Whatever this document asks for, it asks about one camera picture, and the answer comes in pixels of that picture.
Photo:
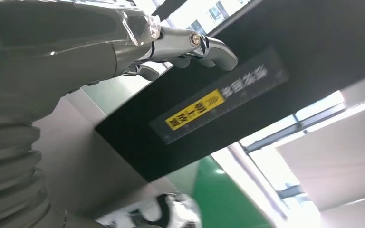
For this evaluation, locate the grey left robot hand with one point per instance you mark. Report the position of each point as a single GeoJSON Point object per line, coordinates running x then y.
{"type": "Point", "coordinates": [44, 63]}

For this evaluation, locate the white plastic mailer package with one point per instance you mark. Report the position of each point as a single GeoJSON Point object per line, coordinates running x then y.
{"type": "Point", "coordinates": [160, 214]}

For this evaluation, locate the green conveyor belt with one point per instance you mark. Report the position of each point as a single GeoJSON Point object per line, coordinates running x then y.
{"type": "Point", "coordinates": [226, 198]}

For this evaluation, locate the black inbound scanner machine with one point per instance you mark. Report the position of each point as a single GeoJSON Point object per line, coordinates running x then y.
{"type": "Point", "coordinates": [295, 47]}

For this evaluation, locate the black and yellow label sticker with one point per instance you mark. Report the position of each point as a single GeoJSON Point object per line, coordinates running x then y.
{"type": "Point", "coordinates": [195, 110]}

